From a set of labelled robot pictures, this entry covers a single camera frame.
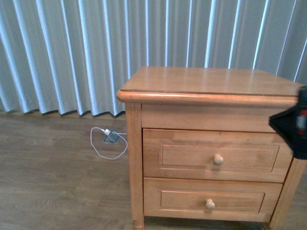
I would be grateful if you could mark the white floor plug adapter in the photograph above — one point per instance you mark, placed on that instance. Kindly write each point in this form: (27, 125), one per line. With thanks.
(106, 131)

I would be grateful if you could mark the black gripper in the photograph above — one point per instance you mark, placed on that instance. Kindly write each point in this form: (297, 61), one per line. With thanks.
(291, 125)

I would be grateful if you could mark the wooden nightstand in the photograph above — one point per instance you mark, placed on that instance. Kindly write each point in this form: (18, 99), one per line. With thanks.
(232, 100)

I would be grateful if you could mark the wooden drawer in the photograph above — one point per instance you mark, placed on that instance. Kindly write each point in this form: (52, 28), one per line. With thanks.
(208, 199)
(215, 155)

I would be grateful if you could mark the pale blue-grey curtain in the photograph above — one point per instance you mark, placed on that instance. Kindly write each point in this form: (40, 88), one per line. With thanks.
(74, 55)

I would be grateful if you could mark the grey floor socket box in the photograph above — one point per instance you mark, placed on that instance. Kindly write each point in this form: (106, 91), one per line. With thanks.
(112, 138)

